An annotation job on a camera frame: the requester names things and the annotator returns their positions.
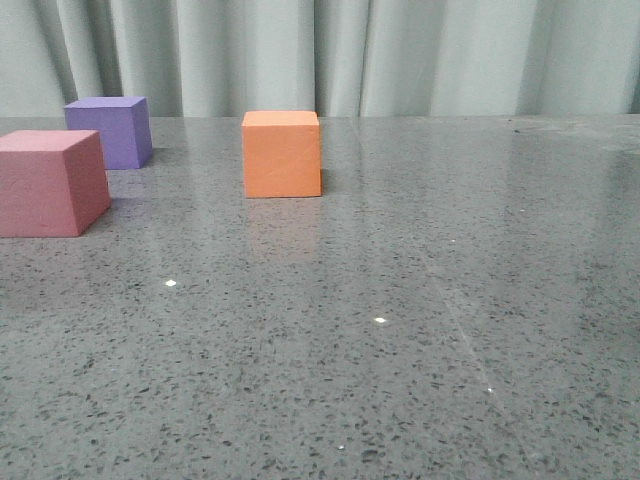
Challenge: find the orange foam cube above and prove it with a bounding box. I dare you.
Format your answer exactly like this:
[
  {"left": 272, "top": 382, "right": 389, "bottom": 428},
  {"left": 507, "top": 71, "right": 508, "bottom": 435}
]
[{"left": 241, "top": 110, "right": 322, "bottom": 198}]

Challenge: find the grey-green curtain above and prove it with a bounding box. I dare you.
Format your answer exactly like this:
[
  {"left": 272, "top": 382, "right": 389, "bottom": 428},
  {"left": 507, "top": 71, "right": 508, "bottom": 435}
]
[{"left": 1, "top": 1, "right": 639, "bottom": 117}]

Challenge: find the purple foam cube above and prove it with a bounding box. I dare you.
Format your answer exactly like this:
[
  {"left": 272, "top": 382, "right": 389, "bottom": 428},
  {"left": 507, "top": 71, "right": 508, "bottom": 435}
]
[{"left": 64, "top": 96, "right": 153, "bottom": 170}]

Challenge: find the pink foam cube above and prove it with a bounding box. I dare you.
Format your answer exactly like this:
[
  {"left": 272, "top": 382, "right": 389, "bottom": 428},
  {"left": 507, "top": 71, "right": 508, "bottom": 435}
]
[{"left": 1, "top": 130, "right": 111, "bottom": 238}]

